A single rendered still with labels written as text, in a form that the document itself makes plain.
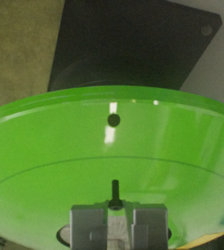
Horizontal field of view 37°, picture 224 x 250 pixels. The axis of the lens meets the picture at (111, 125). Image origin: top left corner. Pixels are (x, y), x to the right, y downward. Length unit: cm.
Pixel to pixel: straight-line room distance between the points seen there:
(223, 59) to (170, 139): 19
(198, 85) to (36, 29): 118
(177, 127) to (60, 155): 8
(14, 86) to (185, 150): 162
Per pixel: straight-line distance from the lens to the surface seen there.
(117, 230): 30
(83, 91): 21
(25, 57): 165
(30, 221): 30
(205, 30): 34
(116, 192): 18
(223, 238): 70
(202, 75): 41
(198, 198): 27
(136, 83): 33
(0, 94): 188
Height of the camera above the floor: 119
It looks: 36 degrees down
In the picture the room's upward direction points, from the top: 179 degrees clockwise
